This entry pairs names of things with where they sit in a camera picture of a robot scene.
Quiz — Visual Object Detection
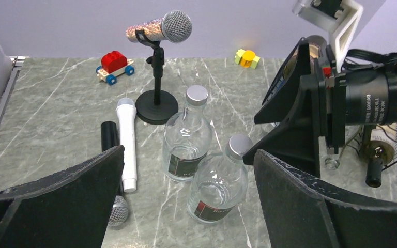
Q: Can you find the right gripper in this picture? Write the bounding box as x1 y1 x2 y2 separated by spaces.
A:
243 37 346 177

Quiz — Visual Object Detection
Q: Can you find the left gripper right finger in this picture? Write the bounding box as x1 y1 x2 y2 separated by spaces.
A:
254 149 397 247

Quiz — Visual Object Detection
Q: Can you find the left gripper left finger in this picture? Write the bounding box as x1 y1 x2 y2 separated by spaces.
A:
0 146 124 247

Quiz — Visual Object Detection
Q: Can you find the clear glass bottle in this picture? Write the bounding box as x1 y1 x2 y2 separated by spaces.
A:
323 131 361 170

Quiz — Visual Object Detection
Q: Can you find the clear round bottle front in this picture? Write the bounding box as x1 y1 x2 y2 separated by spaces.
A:
187 134 253 224

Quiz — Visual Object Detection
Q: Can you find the clear round bottle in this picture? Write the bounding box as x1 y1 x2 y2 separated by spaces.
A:
162 85 212 182
187 134 253 224

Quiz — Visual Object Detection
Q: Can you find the dark green wine bottle front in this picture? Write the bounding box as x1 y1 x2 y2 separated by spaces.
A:
359 123 397 188

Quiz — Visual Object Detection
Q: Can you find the dark wine bottle silver neck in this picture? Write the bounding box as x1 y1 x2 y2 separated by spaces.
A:
284 35 327 80

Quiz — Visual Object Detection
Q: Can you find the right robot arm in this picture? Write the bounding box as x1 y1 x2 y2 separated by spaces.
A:
243 1 397 177

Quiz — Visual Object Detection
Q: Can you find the yellow green toy block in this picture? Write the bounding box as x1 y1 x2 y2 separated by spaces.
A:
235 49 261 69

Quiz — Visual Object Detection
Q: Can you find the black white handheld microphone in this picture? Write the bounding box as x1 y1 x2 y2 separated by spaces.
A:
100 97 138 228

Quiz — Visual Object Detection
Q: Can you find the glitter microphone on stand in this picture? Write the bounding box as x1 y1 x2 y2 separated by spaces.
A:
126 10 192 43

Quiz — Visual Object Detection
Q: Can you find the red toy block car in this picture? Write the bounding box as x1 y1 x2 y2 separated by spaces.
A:
96 51 135 85

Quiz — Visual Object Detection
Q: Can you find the black wire wine rack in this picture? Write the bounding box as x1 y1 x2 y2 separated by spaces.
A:
298 63 397 161

